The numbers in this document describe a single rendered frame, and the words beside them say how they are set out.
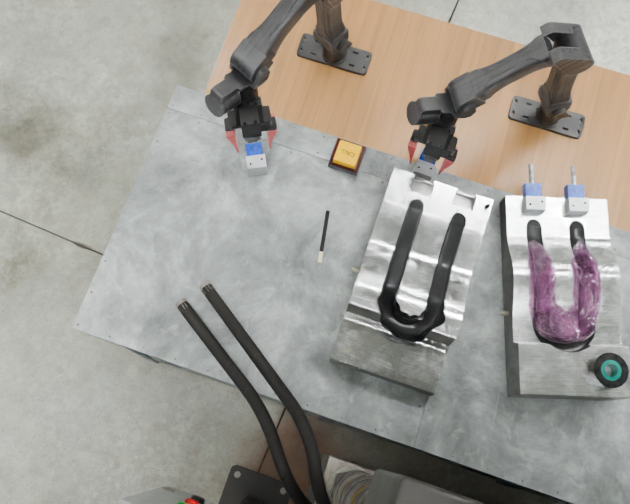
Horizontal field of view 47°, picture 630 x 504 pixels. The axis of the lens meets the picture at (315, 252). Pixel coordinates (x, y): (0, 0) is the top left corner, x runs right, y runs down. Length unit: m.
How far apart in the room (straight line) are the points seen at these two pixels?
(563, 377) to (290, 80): 1.03
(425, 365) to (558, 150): 0.70
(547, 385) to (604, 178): 0.61
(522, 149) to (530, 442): 0.76
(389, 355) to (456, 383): 0.19
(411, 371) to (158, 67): 1.74
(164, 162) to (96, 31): 1.27
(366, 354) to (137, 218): 0.68
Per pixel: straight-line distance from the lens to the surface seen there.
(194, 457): 2.62
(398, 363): 1.76
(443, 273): 1.79
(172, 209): 1.91
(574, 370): 1.81
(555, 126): 2.09
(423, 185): 1.87
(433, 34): 2.14
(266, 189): 1.91
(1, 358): 2.81
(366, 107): 2.01
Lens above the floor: 2.59
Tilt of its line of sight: 75 degrees down
